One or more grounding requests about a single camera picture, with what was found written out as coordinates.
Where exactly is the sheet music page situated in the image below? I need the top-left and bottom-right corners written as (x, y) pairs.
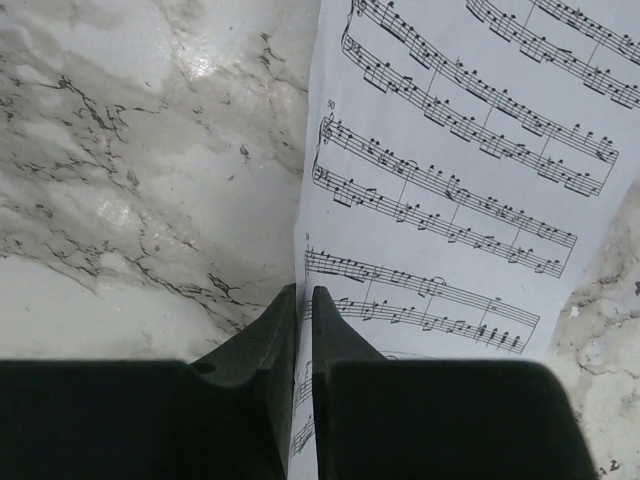
top-left (288, 1), bottom-right (639, 479)

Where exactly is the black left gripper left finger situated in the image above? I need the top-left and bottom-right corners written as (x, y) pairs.
top-left (1, 285), bottom-right (296, 479)

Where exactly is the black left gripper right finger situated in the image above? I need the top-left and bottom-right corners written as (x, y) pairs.
top-left (311, 287), bottom-right (596, 479)

